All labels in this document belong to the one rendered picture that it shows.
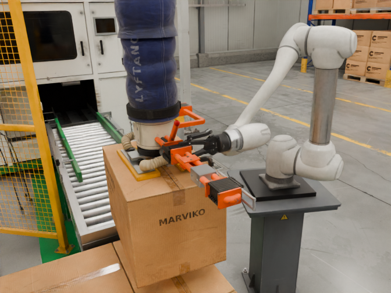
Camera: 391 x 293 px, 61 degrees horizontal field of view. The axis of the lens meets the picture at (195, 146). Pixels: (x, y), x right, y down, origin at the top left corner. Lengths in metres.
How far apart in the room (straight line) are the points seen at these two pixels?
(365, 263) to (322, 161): 1.21
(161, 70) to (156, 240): 0.65
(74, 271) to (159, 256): 0.55
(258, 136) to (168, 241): 0.55
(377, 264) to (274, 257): 0.93
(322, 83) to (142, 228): 1.02
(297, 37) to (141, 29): 0.73
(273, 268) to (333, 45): 1.30
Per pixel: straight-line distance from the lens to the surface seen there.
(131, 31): 1.31
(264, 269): 2.15
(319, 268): 2.64
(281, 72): 1.57
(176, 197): 1.27
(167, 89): 1.35
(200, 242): 1.43
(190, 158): 1.15
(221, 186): 0.95
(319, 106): 1.69
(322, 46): 1.62
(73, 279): 1.77
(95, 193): 2.46
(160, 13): 1.30
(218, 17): 12.16
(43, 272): 1.85
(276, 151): 1.83
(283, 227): 2.00
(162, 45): 1.31
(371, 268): 2.76
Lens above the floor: 1.67
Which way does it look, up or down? 22 degrees down
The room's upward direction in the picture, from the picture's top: 1 degrees counter-clockwise
